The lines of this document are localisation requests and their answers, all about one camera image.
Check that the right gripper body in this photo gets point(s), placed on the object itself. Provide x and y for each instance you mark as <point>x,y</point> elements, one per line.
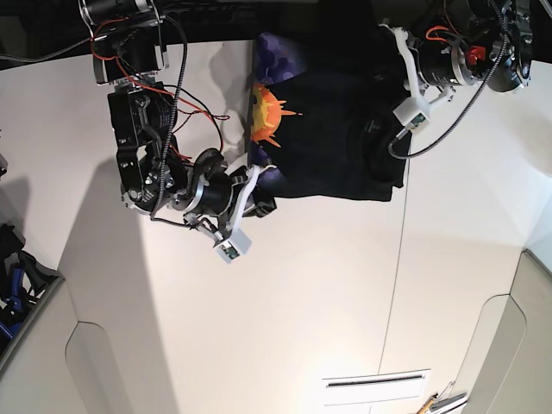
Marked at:
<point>213,192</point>

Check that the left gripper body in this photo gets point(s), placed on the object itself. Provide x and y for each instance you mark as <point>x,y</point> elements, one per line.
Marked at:
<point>428,69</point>

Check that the black T-shirt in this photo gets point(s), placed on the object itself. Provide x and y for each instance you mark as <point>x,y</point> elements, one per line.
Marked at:
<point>322,117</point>

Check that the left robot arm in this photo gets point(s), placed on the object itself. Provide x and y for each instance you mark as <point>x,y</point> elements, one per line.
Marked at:
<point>480,44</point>

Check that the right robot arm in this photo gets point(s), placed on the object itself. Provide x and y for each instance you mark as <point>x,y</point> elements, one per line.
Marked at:
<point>128,49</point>

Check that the blue and black bag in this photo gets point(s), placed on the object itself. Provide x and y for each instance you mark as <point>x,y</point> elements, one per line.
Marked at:
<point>24,280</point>

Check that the black ruler strip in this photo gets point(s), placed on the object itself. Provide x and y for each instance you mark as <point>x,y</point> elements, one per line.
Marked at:
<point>372,380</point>

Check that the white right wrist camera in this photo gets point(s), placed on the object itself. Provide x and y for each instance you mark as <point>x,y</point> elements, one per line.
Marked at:
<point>236,245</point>

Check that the yellow handled tool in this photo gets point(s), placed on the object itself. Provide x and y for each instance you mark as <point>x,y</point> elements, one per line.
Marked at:
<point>431,400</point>

